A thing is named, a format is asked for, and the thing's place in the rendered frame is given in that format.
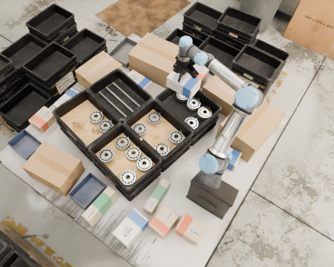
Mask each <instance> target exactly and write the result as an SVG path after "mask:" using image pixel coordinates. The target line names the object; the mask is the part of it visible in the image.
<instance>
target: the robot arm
mask: <svg viewBox="0 0 334 267"><path fill-rule="evenodd" d="M175 59H176V62H175V64H174V65H173V71H174V72H176V73H177V74H178V73H179V74H178V75H177V77H173V81H174V82H176V84H177V87H179V86H180V83H181V81H182V78H183V75H185V74H186V73H189V74H190V75H191V77H192V78H193V79H194V78H196V77H197V76H198V75H199V73H198V72H197V70H196V69H195V68H194V66H193V65H192V64H191V63H190V62H189V59H191V60H192V61H193V62H195V64H197V65H199V66H203V65H204V66H205V67H206V68H208V69H209V70H210V71H211V72H213V73H214V74H215V75H216V76H217V77H219V78H220V79H221V80H222V81H224V82H225V83H226V84H227V85H228V86H230V87H231V88H232V89H234V90H235V91H236V94H235V97H234V102H233V104H232V108H233V110H232V112H231V114H230V115H229V117H228V119H227V121H226V123H225V124H224V126H223V128H222V129H221V131H220V133H219V135H218V137H217V138H216V140H215V142H214V144H213V145H212V146H209V147H208V149H207V151H206V153H205V154H203V155H202V156H201V157H200V159H199V167H200V169H201V171H200V172H199V174H198V178H199V180H200V181H201V182H202V183H203V184H205V185H207V186H209V187H211V188H216V189H217V188H219V186H220V184H221V179H222V175H223V173H224V171H225V170H226V168H227V166H228V164H229V163H230V161H231V159H232V157H233V156H232V154H231V153H230V152H228V151H227V150H228V149H229V147H230V145H231V143H232V142H233V140H234V138H235V136H236V135H237V133H238V132H239V130H240V128H241V126H242V125H243V123H244V121H245V119H246V118H247V117H248V116H250V115H252V113H253V111H254V110H255V108H258V107H259V106H261V105H262V103H263V100H264V95H263V92H262V91H261V90H260V89H258V88H256V87H254V86H253V85H252V84H250V83H246V82H245V81H244V80H242V79H241V78H240V77H238V76H237V75H236V74H235V73H233V72H232V71H231V70H229V69H228V68H227V67H226V66H224V65H223V64H222V63H221V62H219V61H218V60H217V59H215V58H214V56H213V55H212V54H210V53H207V52H204V51H202V50H200V49H198V48H197V47H196V46H195V45H193V44H192V38H191V37H189V36H183V37H181V38H180V41H179V50H178V55H177V56H176V57H175Z"/></svg>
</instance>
